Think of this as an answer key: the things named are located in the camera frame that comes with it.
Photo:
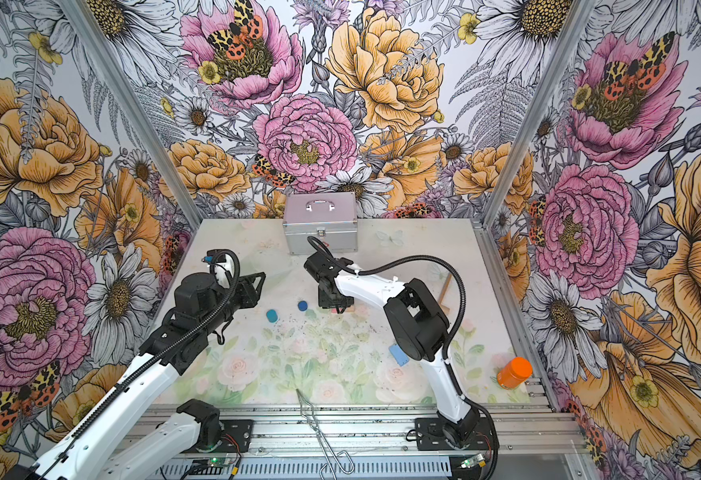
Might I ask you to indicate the green circuit board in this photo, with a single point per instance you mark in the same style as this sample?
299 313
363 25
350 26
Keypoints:
476 461
213 467

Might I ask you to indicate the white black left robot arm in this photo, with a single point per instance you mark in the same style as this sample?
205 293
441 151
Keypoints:
204 304

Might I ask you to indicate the metal wire tongs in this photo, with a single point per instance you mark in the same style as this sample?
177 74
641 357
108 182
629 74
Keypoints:
335 462

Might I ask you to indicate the right green circuit board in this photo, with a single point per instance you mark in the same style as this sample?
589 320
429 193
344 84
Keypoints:
476 461

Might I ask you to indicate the small wooden stick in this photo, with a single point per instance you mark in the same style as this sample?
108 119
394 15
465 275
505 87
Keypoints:
443 292

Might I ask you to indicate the silver aluminium case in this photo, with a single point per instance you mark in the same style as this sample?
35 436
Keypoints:
330 217

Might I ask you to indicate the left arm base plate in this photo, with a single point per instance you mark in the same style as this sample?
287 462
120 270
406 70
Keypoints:
236 436

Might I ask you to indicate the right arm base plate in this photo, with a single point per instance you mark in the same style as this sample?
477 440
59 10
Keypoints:
436 434

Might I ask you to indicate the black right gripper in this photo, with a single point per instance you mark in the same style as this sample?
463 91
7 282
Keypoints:
325 303

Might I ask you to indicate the left green circuit board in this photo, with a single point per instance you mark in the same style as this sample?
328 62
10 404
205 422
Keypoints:
213 467

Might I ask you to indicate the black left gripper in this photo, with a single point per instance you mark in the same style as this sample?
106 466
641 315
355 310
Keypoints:
244 285

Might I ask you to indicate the blue rectangular block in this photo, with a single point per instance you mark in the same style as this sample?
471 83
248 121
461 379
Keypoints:
398 355

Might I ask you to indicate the aluminium rail frame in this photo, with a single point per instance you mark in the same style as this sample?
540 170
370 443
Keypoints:
374 430

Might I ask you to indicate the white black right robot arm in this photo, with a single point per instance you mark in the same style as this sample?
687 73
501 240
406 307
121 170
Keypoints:
419 326

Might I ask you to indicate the orange plastic bottle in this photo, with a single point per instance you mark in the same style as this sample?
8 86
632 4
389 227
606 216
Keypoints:
514 373

